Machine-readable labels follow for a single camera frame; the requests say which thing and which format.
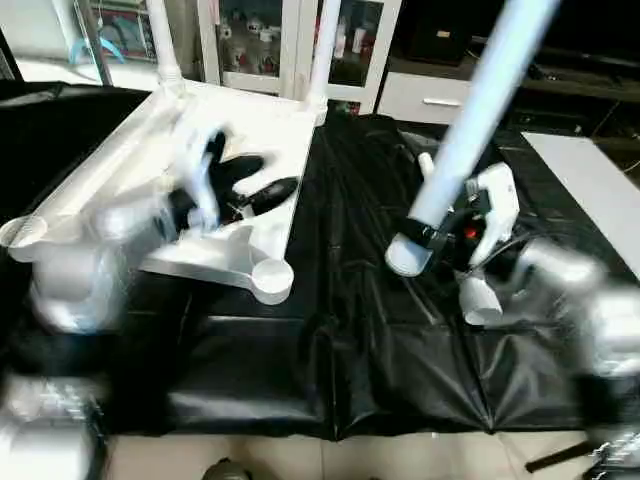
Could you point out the black work surface mat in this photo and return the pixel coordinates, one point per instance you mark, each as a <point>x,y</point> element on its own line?
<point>350,340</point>

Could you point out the black left robot foot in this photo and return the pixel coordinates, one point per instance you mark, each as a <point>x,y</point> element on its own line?
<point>225,470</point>

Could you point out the white glass door cabinet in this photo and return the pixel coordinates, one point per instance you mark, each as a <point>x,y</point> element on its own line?
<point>260,45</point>

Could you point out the white flat sheet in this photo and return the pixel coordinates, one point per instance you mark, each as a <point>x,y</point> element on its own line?
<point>590,190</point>

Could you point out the white drawer unit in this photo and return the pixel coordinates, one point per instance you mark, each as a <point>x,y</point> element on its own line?
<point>420,100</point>

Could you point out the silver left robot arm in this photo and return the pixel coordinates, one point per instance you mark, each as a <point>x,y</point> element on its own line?
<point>70,280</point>

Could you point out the colourful background box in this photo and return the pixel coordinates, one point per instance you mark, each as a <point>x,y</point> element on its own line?
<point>110,35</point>

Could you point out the black metal table leg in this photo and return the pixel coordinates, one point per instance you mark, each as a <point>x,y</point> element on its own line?
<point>560,457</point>

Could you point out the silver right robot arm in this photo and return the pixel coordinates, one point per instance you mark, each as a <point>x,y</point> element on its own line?
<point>580,290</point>

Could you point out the black equipment box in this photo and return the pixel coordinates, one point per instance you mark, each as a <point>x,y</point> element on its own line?
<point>435,35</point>

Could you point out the white plastic table top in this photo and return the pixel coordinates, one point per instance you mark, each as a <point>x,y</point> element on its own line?
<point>130,150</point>

